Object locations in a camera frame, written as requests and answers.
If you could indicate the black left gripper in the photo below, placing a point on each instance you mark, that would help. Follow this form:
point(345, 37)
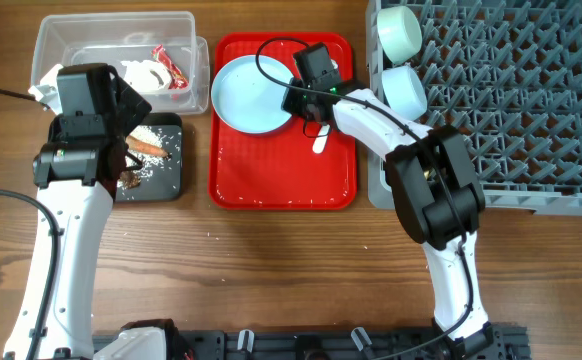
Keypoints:
point(133, 106)

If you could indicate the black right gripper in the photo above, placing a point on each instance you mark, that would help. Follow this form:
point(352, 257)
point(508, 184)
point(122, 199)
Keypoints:
point(288, 103)

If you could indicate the white rice pile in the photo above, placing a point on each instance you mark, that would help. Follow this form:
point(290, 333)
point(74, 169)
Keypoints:
point(155, 136)

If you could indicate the white napkin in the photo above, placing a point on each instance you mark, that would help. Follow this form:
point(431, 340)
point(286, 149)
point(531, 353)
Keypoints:
point(146, 75)

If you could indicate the white plastic spoon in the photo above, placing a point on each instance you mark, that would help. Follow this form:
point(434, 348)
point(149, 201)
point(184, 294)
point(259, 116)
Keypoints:
point(320, 140)

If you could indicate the red snack wrapper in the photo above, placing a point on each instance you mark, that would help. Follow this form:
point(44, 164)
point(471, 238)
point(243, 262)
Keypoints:
point(178, 78)

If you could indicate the light blue plate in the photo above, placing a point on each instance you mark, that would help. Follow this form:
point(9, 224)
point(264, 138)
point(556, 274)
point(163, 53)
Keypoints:
point(246, 100)

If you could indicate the brown food scrap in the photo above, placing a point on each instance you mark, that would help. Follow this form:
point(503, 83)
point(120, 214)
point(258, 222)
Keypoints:
point(129, 180)

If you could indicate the light blue bowl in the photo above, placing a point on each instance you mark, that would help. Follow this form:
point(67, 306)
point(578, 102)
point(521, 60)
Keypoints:
point(404, 92)

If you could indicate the mint green bowl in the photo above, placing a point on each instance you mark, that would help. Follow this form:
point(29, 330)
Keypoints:
point(399, 33)

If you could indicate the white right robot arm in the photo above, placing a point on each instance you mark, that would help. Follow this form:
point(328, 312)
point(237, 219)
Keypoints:
point(436, 193)

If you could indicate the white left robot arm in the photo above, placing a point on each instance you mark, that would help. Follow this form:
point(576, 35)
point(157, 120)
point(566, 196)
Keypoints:
point(55, 315)

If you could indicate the black waste tray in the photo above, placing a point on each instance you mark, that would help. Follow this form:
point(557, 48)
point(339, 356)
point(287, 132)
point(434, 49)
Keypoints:
point(161, 170)

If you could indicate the grey dishwasher rack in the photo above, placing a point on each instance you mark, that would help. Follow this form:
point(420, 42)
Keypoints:
point(508, 75)

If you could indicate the red serving tray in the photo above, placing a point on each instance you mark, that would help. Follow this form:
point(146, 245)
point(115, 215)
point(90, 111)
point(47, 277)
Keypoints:
point(280, 171)

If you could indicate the clear plastic bin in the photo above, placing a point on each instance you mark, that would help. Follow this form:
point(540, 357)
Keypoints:
point(121, 38)

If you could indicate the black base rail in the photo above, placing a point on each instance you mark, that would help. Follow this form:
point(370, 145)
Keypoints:
point(495, 341)

